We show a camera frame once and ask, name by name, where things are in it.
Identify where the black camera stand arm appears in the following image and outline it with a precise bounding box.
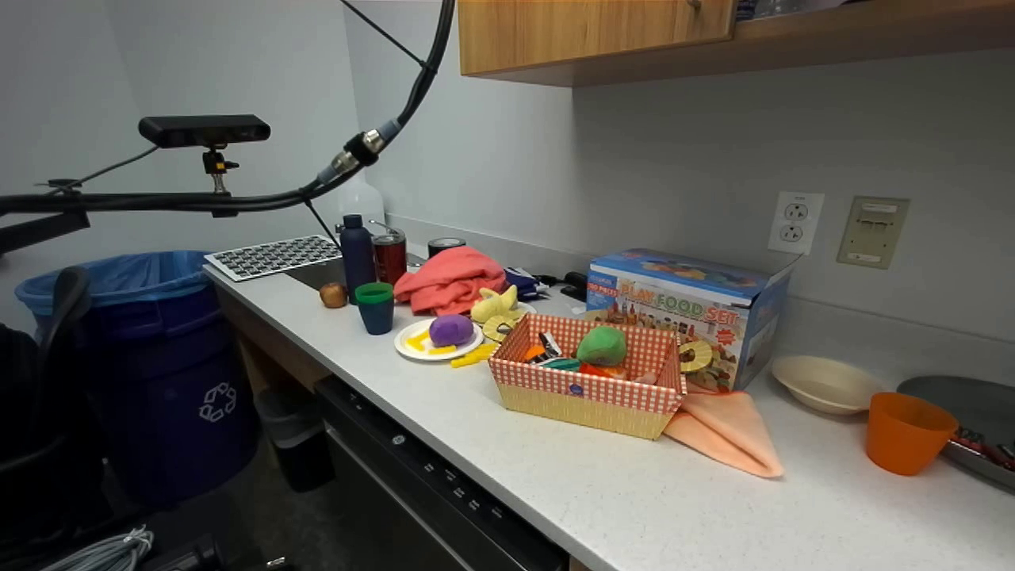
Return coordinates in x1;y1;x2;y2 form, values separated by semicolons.
0;148;242;253

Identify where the white wall outlet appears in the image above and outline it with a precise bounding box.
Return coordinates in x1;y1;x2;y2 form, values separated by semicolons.
769;194;826;253

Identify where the brown round toy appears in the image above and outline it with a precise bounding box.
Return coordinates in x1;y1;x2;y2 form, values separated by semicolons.
319;283;349;309

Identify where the grey plate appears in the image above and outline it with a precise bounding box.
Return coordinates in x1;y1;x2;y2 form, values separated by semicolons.
899;376;1015;492

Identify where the orange napkin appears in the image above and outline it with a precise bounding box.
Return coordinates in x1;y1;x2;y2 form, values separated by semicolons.
667;390;784;478

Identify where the pink red cloth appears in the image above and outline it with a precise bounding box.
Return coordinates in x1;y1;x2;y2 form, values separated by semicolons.
392;248;506;314

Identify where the black cable hose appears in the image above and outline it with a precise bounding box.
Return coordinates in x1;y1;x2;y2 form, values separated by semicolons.
0;0;460;220

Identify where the wooden upper cabinet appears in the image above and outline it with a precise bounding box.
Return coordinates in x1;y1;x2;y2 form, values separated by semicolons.
458;0;1015;87

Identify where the beige wall plate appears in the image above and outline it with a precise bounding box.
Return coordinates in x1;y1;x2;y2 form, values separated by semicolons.
837;198;911;270

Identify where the green blue cup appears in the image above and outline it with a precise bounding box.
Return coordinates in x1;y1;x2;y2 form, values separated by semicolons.
354;283;392;337

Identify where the yellow plush toy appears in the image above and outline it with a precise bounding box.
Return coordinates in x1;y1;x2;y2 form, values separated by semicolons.
454;287;523;367

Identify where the black camera on stand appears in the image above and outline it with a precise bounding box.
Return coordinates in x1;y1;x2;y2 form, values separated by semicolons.
135;115;268;149

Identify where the pineapple slice toy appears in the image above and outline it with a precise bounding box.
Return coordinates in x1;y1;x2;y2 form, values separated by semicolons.
679;341;715;376

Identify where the red checkered basket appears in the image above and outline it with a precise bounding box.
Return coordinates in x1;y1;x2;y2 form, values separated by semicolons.
488;314;689;439

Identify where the purple plush toy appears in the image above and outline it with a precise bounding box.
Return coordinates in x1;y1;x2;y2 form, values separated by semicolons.
429;314;474;347

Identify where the white dish rack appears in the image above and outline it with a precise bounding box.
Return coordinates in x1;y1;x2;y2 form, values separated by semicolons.
205;234;338;283

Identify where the blue play food box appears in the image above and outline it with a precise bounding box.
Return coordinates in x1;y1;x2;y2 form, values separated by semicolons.
587;248;791;390

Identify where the white plate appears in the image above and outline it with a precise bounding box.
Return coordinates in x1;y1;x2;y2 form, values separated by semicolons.
392;320;482;364

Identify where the orange cup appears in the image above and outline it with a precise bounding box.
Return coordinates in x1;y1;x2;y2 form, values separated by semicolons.
865;393;959;477

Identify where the cream bowl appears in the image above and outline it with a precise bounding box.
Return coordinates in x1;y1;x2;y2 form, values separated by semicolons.
771;356;882;416

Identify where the black chair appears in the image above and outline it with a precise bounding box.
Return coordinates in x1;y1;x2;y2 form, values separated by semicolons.
0;267;107;571

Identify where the green plush toy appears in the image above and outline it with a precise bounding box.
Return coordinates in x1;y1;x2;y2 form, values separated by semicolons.
576;327;627;367

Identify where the black dishwasher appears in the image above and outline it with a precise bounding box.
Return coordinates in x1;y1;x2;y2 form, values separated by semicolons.
316;378;569;571

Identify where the blue recycling bin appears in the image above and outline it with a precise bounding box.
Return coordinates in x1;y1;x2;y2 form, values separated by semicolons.
15;250;258;507

